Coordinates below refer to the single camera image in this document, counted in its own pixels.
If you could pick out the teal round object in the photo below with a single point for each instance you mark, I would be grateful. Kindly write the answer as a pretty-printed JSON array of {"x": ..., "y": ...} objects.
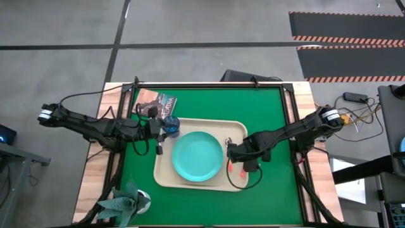
[{"x": 403, "y": 147}]

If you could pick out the grey side table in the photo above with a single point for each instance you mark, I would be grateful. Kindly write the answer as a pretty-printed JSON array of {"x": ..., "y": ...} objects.
[{"x": 19, "y": 155}]

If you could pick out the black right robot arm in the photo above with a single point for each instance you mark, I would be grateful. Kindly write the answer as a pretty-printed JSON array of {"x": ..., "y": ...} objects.
[{"x": 294, "y": 128}]

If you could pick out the black hazard-striped floor mat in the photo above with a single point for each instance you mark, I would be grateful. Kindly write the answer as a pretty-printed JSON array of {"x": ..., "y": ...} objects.
[
  {"x": 348, "y": 61},
  {"x": 341, "y": 25}
]

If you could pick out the teal plastic plate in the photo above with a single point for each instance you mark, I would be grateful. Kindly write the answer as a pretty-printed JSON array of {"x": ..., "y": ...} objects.
[{"x": 197, "y": 156}]

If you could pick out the Acadia picture book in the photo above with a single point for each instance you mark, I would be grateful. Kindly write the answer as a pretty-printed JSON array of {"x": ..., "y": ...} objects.
[{"x": 142, "y": 95}]

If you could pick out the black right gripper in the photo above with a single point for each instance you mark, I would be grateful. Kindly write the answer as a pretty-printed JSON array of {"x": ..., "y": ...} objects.
[{"x": 243, "y": 152}]

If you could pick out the white sheet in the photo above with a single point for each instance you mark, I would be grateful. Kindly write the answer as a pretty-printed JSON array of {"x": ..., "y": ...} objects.
[{"x": 348, "y": 190}]

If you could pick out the blue translucent plastic cup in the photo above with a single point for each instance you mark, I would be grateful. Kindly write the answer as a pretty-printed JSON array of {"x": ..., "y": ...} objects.
[{"x": 172, "y": 126}]

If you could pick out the black device with blue light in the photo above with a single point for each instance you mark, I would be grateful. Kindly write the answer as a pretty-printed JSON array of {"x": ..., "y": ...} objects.
[{"x": 8, "y": 133}]

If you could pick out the beige plastic tray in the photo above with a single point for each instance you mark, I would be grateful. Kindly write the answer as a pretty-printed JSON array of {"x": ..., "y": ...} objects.
[{"x": 164, "y": 171}]

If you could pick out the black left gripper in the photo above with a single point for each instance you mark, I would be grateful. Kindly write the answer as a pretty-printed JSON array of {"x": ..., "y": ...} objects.
[{"x": 154, "y": 128}]

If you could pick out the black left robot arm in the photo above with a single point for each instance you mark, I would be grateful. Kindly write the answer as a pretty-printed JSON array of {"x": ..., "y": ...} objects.
[{"x": 88, "y": 125}]

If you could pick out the artificial plant in white pot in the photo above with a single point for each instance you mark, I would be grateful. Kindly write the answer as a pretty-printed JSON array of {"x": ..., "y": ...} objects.
[{"x": 126, "y": 204}]

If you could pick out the green table mat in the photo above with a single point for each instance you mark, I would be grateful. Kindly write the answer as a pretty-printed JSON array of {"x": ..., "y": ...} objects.
[{"x": 205, "y": 206}]

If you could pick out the black bar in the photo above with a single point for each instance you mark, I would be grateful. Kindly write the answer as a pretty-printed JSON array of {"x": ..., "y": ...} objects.
[{"x": 360, "y": 171}]

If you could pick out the black keyboard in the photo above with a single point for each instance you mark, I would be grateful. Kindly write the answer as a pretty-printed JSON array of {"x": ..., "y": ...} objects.
[{"x": 397, "y": 212}]

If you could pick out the black power adapter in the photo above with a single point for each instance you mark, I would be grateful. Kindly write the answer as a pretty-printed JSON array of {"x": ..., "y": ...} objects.
[{"x": 354, "y": 96}]

